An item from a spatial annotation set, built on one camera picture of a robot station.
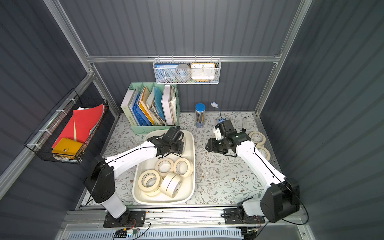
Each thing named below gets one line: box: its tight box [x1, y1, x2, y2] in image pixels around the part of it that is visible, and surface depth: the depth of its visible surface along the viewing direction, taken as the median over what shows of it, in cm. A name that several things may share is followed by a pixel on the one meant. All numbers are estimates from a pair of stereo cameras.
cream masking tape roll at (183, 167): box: [173, 157, 194, 178], surface depth 87 cm
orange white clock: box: [191, 62, 216, 82], surface depth 90 cm
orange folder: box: [138, 86, 155, 126], surface depth 101 cm
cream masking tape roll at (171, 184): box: [160, 172, 183, 199], surface depth 76 cm
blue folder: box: [132, 93, 153, 126], surface depth 99 cm
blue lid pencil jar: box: [195, 103, 206, 129], surface depth 101 cm
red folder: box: [51, 103, 104, 149], surface depth 76 cm
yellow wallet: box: [52, 137, 84, 156], surface depth 65 cm
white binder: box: [161, 85, 174, 126], surface depth 98 cm
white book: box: [120, 89, 136, 127], surface depth 95 cm
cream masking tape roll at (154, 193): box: [145, 187, 161, 198], surface depth 80 cm
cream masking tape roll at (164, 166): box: [155, 157, 174, 179], surface depth 92 cm
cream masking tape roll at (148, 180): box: [138, 169, 160, 192], surface depth 83 cm
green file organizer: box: [129, 82, 180, 135], surface depth 101 cm
